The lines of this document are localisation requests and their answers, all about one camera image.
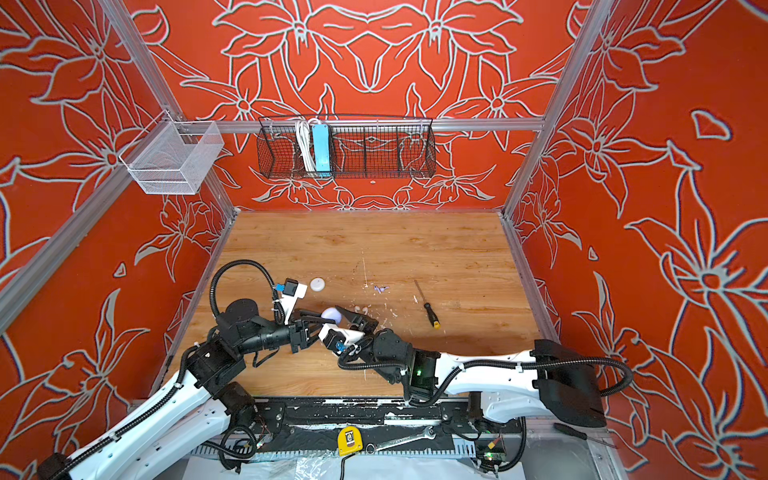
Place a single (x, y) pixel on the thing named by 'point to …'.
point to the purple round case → (332, 313)
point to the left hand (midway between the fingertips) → (332, 323)
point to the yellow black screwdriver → (432, 316)
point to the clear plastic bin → (173, 157)
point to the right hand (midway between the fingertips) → (330, 313)
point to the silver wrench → (372, 449)
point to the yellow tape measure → (349, 440)
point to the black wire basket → (346, 147)
